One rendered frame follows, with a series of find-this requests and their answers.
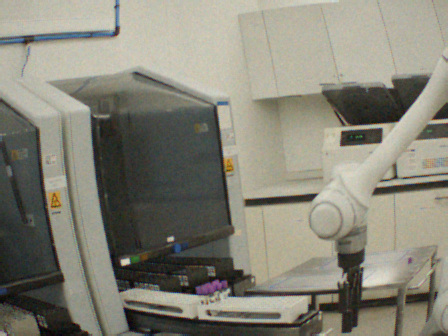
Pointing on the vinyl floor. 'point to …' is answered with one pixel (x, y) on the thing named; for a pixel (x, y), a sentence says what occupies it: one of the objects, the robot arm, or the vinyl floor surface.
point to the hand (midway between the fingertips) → (350, 319)
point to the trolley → (323, 284)
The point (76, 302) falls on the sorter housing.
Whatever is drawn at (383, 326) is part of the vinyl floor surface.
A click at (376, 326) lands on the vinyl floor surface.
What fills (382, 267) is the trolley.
